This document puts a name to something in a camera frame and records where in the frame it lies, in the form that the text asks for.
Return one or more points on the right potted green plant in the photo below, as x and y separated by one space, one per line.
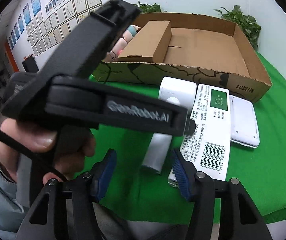
247 23

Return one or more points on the potted green plant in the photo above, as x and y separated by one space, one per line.
247 23
149 8

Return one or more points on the white green printed box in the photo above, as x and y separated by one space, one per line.
209 146

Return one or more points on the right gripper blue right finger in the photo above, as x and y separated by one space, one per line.
239 216

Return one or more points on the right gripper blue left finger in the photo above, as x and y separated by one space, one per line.
64 210

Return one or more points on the blue wall posters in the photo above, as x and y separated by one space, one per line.
24 14

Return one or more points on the framed certificates on wall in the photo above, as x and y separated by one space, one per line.
51 29

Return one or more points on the large open cardboard box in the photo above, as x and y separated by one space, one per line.
203 49

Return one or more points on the left potted green plant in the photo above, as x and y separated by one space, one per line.
149 8

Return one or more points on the white plastic device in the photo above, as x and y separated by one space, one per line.
244 127

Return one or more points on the pink plush doll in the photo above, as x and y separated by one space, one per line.
123 41

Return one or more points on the person's left hand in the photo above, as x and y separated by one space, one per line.
40 141

